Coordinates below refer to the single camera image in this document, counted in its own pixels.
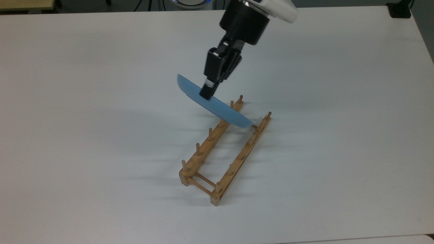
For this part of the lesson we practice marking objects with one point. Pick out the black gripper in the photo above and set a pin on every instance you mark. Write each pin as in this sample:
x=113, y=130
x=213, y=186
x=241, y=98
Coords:
x=244, y=23

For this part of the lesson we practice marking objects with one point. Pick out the blue round plate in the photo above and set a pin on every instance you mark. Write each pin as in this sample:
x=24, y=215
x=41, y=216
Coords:
x=227, y=113

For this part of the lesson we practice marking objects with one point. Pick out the wooden plate rack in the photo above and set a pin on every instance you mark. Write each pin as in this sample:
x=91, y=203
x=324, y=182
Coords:
x=216, y=198

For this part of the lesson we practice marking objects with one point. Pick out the wooden desk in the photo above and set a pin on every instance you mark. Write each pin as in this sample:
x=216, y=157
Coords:
x=23, y=3

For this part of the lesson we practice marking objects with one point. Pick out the black clamp mount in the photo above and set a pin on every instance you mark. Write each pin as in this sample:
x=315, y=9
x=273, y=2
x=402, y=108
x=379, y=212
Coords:
x=400, y=10

